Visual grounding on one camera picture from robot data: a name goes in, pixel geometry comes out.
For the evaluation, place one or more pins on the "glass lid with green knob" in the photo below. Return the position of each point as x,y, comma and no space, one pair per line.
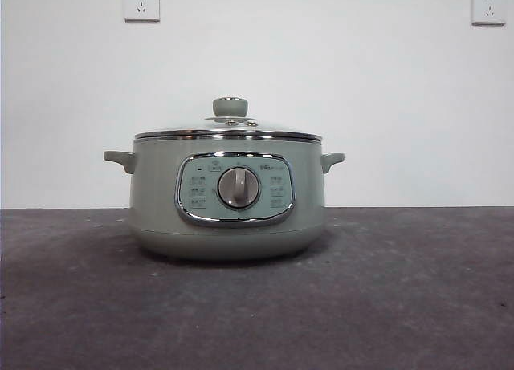
229,107

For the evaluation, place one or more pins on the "grey round pot dial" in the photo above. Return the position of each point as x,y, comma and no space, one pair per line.
237,188

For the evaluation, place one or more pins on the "white wall socket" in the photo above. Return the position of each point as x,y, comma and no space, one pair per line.
488,8
141,4

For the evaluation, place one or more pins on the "pale green electric pot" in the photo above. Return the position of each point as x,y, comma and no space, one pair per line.
156,193

